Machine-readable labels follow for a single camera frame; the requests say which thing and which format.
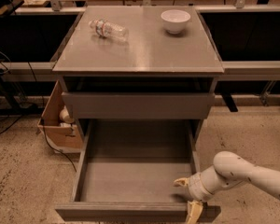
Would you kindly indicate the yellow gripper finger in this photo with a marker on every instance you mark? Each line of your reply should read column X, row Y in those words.
column 194, row 211
column 181, row 182

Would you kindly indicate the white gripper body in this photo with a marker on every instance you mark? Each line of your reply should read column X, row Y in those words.
column 195, row 186

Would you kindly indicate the grey drawer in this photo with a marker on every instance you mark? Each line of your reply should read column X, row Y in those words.
column 126, row 172
column 138, row 97

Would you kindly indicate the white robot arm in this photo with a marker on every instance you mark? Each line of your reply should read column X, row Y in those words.
column 228, row 170

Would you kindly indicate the grey top drawer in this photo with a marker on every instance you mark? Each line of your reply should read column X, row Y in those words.
column 138, row 97

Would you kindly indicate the grey drawer cabinet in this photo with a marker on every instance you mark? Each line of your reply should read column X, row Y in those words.
column 150, row 51

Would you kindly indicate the brown cardboard box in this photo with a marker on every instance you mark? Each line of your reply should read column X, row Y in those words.
column 60, row 135

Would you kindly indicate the white cup in box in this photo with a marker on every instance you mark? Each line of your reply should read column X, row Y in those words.
column 65, row 117

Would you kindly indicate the white ceramic bowl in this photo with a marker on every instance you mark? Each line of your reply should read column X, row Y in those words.
column 175, row 21

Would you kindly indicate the clear plastic water bottle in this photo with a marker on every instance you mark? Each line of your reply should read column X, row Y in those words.
column 107, row 29

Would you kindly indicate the grey metal rail frame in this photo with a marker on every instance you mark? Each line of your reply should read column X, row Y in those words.
column 19, row 42

